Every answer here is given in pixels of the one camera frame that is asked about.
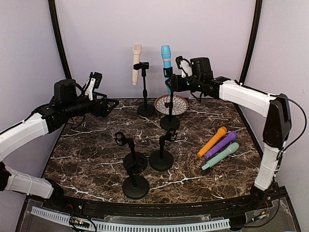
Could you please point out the black front frame rail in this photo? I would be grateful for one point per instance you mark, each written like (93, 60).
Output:
(164, 198)

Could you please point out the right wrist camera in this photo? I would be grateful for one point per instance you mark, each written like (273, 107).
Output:
(185, 66)

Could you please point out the white slotted cable duct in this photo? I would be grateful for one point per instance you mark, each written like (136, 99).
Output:
(84, 225)

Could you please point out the black stand of beige microphone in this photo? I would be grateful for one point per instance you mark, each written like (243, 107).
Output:
(145, 109)

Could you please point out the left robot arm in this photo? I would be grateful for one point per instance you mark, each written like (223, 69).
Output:
(69, 100)

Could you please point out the blue microphone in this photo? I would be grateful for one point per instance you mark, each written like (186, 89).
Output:
(166, 56)

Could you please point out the black stand of orange microphone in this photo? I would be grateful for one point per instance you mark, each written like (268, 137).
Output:
(134, 161)

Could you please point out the black corner post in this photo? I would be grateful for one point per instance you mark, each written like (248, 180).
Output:
(58, 38)
(251, 42)

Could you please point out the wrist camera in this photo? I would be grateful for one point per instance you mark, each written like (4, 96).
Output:
(185, 66)
(93, 83)

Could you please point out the black stand of purple microphone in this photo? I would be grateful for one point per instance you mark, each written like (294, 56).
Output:
(135, 187)

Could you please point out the orange microphone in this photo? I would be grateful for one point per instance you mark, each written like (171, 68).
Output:
(221, 132)

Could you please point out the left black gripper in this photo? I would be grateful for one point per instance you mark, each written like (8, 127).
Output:
(104, 111)

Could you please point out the beige microphone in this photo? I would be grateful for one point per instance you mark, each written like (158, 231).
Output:
(137, 50)

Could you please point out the purple microphone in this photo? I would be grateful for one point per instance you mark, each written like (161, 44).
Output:
(229, 138)

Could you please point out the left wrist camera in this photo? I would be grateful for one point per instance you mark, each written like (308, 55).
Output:
(93, 83)

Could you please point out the right black corner post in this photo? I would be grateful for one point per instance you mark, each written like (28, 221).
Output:
(251, 42)

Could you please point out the mint green microphone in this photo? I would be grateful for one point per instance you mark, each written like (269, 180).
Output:
(233, 147)

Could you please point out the floral patterned ceramic plate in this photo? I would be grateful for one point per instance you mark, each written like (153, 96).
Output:
(180, 105)

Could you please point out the black stand of mint microphone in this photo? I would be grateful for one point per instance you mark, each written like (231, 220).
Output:
(162, 160)

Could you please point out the left black corner post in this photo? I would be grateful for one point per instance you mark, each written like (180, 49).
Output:
(58, 38)

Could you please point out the black stand of blue microphone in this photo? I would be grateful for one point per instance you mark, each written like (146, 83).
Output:
(169, 122)

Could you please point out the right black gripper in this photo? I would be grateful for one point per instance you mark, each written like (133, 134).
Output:
(176, 85)

